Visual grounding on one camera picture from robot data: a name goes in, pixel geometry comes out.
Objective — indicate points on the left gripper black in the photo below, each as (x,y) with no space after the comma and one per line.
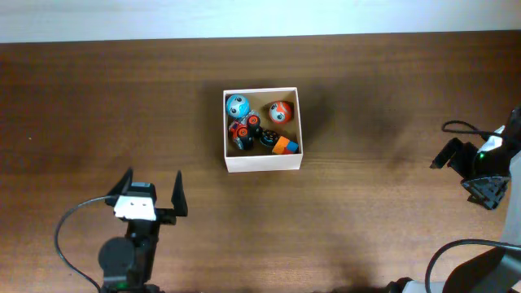
(169,215)

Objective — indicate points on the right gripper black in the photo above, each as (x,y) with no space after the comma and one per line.
(468,163)

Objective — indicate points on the red toy fire truck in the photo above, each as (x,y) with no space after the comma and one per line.
(245,130)

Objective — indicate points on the blue toy ball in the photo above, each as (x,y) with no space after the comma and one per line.
(237,106)

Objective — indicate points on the black round toy wheel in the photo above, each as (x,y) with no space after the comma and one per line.
(269,138)

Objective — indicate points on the multicolour puzzle cube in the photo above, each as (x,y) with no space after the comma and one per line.
(285,146)

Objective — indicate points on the red toy ball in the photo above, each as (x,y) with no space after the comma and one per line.
(280,112)

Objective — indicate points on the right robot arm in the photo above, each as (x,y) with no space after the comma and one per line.
(487,172)

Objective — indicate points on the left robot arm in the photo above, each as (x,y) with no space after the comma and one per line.
(127,262)

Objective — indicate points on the pink open cardboard box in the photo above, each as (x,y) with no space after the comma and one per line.
(260,157)

